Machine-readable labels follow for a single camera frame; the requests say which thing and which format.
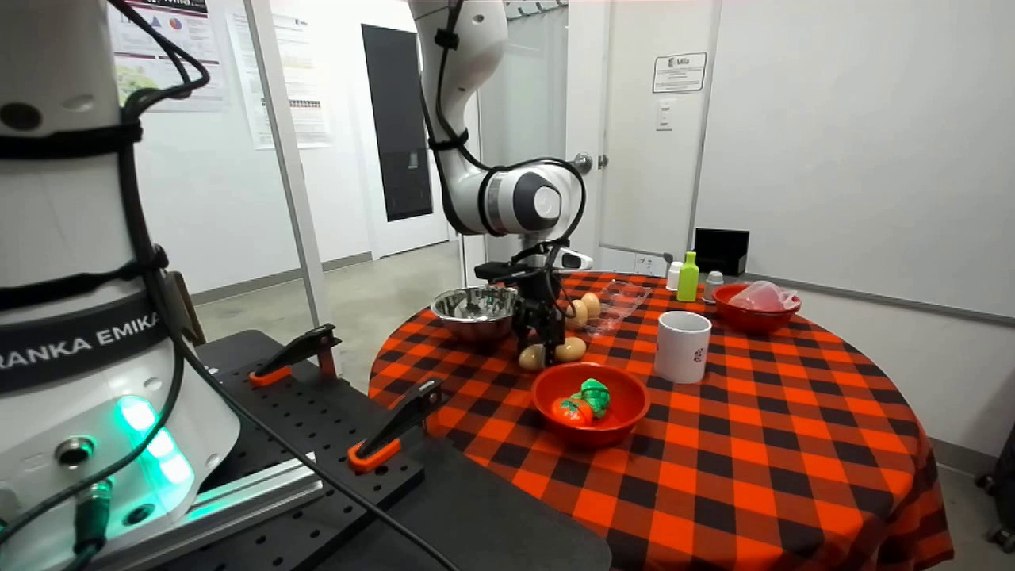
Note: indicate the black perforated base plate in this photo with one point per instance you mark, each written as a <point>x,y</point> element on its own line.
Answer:
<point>316,422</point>

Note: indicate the orange toy fruit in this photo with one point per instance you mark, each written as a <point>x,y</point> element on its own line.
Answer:
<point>576,410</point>

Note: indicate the green bottle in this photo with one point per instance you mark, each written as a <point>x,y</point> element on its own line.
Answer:
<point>687,282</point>

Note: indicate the black orange clamp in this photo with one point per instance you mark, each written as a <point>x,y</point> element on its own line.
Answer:
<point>389,439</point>
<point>313,343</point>

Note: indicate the black box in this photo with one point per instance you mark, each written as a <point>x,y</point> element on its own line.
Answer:
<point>720,247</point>

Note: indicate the aluminium rail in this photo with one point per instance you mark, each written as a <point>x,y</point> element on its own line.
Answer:
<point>221,515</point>

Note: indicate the white small bottle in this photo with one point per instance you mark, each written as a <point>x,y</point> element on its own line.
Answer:
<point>675,277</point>

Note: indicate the orange black plaid tablecloth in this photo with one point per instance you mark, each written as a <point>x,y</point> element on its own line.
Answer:
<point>790,455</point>

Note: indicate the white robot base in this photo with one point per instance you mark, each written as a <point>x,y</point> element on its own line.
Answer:
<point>106,428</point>

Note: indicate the white mug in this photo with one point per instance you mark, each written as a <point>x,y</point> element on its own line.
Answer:
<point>682,343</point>

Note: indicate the silver metal basin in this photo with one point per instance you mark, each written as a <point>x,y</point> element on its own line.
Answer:
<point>476,314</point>

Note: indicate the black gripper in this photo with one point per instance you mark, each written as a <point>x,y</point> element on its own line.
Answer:
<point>537,277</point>

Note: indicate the pink cloth in bowl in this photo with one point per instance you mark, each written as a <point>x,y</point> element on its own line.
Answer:
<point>764,296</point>

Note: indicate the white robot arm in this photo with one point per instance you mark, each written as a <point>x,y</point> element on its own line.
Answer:
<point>537,202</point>

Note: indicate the white door sign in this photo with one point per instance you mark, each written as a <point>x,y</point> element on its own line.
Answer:
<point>680,74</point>

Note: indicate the wall poster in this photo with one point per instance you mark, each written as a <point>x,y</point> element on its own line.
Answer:
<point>166,54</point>

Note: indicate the beige egg on table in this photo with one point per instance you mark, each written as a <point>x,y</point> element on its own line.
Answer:
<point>573,349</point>

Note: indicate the door handle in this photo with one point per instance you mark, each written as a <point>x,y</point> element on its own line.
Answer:
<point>582,162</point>

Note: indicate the beige egg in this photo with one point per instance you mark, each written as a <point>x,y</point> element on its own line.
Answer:
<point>577,313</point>
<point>593,304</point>
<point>573,349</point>
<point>531,355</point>

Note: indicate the red bowl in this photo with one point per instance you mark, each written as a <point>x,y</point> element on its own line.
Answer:
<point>749,320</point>

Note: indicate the green toy vegetable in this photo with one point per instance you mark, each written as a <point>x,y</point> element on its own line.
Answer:
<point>593,393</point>

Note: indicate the orange plastic bowl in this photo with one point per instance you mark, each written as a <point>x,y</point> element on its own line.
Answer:
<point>627,407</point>

